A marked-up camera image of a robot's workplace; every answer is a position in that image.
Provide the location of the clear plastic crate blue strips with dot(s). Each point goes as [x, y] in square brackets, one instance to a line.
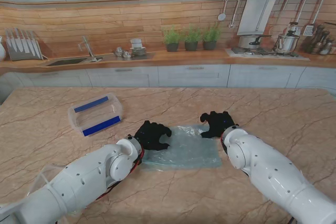
[92, 115]

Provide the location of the small silver bowls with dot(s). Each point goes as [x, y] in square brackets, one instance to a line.
[123, 53]

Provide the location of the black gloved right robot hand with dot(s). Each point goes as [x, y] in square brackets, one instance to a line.
[219, 123]

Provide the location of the clear plastic crate lid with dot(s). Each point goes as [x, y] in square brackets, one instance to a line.
[43, 175]

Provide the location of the hanging steel utensil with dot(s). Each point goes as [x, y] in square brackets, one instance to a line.
[231, 24]

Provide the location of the white jug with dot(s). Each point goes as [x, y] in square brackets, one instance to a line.
[2, 51]

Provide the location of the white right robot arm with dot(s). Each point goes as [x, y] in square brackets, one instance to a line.
[262, 166]

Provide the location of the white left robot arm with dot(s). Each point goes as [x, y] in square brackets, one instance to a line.
[78, 182]

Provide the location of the white lower kitchen cabinets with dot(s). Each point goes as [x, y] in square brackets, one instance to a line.
[194, 75]

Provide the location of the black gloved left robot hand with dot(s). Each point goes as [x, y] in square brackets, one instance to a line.
[152, 136]

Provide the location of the hanging steel grater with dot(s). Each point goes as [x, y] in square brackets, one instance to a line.
[309, 30]

